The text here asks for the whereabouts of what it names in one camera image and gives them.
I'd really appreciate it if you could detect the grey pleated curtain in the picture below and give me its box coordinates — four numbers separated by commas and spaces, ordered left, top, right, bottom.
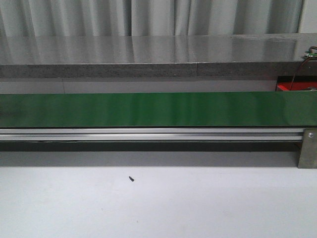
0, 0, 303, 37

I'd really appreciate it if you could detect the small green circuit board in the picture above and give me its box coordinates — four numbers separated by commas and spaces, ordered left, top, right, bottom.
302, 46, 317, 60

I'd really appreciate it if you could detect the red bin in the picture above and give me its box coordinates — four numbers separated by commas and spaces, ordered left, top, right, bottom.
275, 76, 317, 91

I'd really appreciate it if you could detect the grey stone counter slab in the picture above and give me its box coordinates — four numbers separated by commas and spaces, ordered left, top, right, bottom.
0, 33, 317, 78

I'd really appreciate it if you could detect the metal conveyor support bracket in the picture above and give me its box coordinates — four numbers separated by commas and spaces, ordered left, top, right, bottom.
298, 128, 317, 169

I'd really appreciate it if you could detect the green conveyor belt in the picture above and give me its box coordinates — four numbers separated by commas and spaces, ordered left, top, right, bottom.
0, 91, 317, 128

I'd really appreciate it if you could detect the aluminium conveyor side rail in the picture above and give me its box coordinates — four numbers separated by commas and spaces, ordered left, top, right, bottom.
0, 127, 304, 141

